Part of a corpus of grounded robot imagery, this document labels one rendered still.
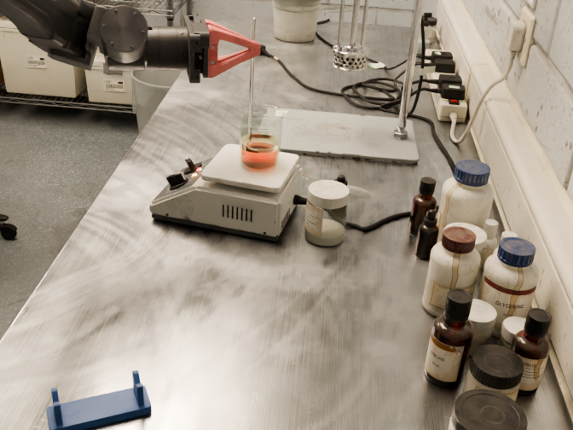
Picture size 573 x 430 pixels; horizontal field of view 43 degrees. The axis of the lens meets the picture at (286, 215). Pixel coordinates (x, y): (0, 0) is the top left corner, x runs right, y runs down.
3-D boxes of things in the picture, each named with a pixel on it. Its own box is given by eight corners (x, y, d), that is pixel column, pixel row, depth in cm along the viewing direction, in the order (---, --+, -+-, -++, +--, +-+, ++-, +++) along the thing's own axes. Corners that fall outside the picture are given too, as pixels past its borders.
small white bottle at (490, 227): (478, 258, 103) (488, 215, 100) (494, 264, 102) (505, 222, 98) (469, 264, 101) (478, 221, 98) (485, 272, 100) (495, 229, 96)
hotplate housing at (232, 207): (148, 220, 107) (146, 172, 103) (182, 183, 118) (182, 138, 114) (292, 247, 103) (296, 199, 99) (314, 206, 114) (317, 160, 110)
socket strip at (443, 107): (437, 121, 148) (441, 101, 146) (423, 63, 183) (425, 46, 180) (465, 124, 148) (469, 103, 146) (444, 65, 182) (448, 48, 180)
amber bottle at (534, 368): (495, 374, 81) (513, 305, 77) (525, 369, 82) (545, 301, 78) (513, 398, 78) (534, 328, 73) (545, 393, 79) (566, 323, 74)
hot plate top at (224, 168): (198, 180, 102) (198, 174, 102) (226, 148, 112) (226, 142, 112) (279, 194, 100) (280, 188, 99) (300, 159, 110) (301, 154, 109)
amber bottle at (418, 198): (406, 235, 107) (414, 183, 103) (408, 224, 110) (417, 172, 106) (430, 240, 106) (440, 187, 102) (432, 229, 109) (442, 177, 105)
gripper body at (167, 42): (197, 14, 100) (142, 14, 98) (204, 35, 91) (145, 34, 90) (197, 60, 103) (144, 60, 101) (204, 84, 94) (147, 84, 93)
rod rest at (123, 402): (50, 438, 70) (46, 410, 68) (46, 414, 73) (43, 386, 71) (152, 413, 73) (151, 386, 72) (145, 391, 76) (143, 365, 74)
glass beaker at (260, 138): (235, 174, 103) (237, 119, 99) (238, 155, 109) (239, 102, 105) (285, 176, 103) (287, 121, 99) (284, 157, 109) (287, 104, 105)
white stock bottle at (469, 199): (492, 252, 105) (511, 171, 98) (455, 264, 101) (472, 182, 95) (458, 229, 110) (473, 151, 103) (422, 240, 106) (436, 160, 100)
